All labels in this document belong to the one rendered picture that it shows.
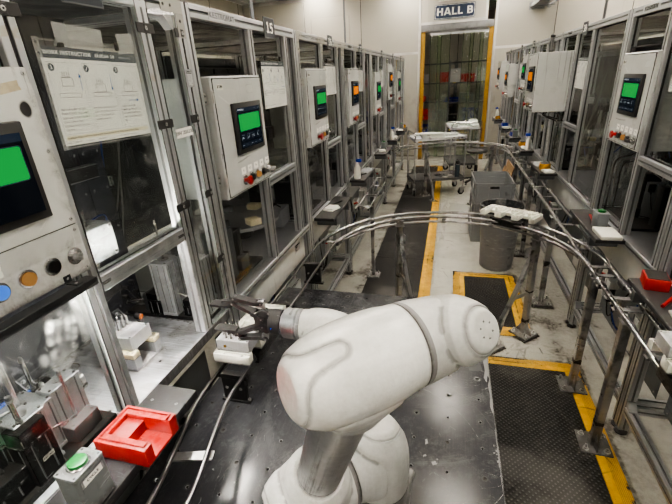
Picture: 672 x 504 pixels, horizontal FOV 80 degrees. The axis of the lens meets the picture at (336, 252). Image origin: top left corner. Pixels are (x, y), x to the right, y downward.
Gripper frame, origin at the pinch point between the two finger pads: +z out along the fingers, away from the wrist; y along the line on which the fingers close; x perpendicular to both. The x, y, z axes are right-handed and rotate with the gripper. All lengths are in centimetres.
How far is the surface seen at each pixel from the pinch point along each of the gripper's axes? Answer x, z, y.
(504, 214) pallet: -189, -104, -27
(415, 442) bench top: -5, -59, -44
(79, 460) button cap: 46.8, 10.3, -8.7
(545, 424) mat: -89, -123, -111
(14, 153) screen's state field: 31, 18, 55
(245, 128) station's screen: -67, 18, 47
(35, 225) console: 30, 21, 40
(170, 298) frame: -25.2, 39.5, -12.2
